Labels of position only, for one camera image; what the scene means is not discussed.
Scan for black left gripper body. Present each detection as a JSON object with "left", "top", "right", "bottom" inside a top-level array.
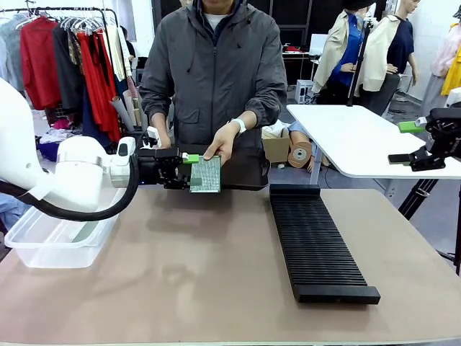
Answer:
[{"left": 135, "top": 146, "right": 185, "bottom": 190}]

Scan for person's left hand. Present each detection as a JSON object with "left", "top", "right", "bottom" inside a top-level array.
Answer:
[{"left": 202, "top": 123, "right": 240, "bottom": 168}]

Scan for person's right forearm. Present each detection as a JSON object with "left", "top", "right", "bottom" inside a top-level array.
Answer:
[{"left": 138, "top": 90, "right": 174, "bottom": 128}]

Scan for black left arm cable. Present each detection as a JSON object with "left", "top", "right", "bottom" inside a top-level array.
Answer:
[{"left": 0, "top": 153, "right": 141, "bottom": 222}]

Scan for green PCB board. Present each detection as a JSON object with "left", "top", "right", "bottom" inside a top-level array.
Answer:
[
  {"left": 189, "top": 156, "right": 223, "bottom": 195},
  {"left": 71, "top": 220, "right": 101, "bottom": 244}
]

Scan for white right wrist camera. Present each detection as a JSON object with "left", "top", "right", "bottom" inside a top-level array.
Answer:
[{"left": 445, "top": 87, "right": 461, "bottom": 109}]

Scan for mannequin beige coat blue shirt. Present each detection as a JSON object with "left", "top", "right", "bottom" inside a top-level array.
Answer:
[{"left": 310, "top": 0, "right": 365, "bottom": 95}]

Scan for person in gray jacket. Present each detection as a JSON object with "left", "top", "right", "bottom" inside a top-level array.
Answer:
[{"left": 138, "top": 0, "right": 288, "bottom": 154}]

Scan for mannequin with yellow garment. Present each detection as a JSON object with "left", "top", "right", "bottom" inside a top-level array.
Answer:
[{"left": 420, "top": 9, "right": 461, "bottom": 120}]

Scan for cardboard box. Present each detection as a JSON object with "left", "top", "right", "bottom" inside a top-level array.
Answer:
[{"left": 261, "top": 126, "right": 292, "bottom": 165}]

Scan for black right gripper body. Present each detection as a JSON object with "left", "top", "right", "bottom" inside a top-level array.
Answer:
[{"left": 424, "top": 107, "right": 461, "bottom": 171}]

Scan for beige paper roll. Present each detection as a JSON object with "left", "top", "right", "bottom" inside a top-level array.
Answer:
[{"left": 122, "top": 89, "right": 142, "bottom": 128}]

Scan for pile of clothes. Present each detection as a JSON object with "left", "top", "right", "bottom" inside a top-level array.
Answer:
[{"left": 35, "top": 117, "right": 83, "bottom": 162}]

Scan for white monitor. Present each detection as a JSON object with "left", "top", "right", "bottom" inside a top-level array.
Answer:
[{"left": 308, "top": 32, "right": 331, "bottom": 56}]

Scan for white table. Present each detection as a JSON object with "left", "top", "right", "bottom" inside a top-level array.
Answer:
[{"left": 286, "top": 104, "right": 461, "bottom": 198}]

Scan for black pole stand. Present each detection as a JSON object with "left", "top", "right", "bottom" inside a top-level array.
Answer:
[{"left": 346, "top": 17, "right": 375, "bottom": 107}]

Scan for clear plastic box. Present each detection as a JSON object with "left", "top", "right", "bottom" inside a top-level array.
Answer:
[{"left": 4, "top": 186, "right": 125, "bottom": 270}]

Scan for light gray garment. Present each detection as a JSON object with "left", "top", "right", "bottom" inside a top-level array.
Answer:
[{"left": 0, "top": 13, "right": 26, "bottom": 93}]

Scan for white crate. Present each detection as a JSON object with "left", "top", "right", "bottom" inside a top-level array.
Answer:
[{"left": 294, "top": 79, "right": 317, "bottom": 105}]

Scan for mannequin cream jacket navy shirt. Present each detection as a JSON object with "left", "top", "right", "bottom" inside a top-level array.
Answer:
[{"left": 359, "top": 0, "right": 419, "bottom": 117}]

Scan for cream garment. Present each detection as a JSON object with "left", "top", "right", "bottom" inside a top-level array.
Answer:
[{"left": 106, "top": 24, "right": 133, "bottom": 82}]

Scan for black clothes rack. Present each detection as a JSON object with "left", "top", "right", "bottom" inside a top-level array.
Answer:
[{"left": 0, "top": 6, "right": 125, "bottom": 138}]

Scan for person's left forearm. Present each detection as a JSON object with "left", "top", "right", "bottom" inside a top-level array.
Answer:
[{"left": 235, "top": 94, "right": 284, "bottom": 137}]

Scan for dark gray garment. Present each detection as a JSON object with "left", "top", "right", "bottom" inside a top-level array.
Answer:
[{"left": 53, "top": 24, "right": 84, "bottom": 112}]

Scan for light blue fabric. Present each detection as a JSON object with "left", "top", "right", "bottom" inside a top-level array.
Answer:
[{"left": 0, "top": 192, "right": 28, "bottom": 232}]

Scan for black tripod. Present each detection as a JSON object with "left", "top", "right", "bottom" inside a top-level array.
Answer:
[{"left": 397, "top": 177, "right": 461, "bottom": 277}]

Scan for white wristband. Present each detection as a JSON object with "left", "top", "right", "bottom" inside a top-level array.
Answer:
[{"left": 229, "top": 117, "right": 248, "bottom": 138}]

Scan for red dress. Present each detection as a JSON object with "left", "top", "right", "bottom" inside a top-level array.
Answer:
[{"left": 77, "top": 30, "right": 122, "bottom": 143}]

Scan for gray paper roll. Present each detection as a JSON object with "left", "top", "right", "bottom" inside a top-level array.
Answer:
[{"left": 109, "top": 95, "right": 135, "bottom": 133}]

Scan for person's right hand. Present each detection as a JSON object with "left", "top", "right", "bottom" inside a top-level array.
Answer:
[{"left": 156, "top": 123, "right": 173, "bottom": 150}]

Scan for red sweater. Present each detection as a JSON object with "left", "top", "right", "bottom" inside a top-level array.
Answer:
[{"left": 19, "top": 16, "right": 62, "bottom": 111}]

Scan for navy garment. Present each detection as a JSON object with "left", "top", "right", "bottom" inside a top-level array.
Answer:
[{"left": 81, "top": 88, "right": 113, "bottom": 148}]

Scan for black slotted PCB rack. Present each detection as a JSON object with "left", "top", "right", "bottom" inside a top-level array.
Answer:
[{"left": 269, "top": 182, "right": 382, "bottom": 306}]

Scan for brown paper spool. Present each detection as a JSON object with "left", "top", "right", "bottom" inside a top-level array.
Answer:
[{"left": 287, "top": 129, "right": 313, "bottom": 171}]

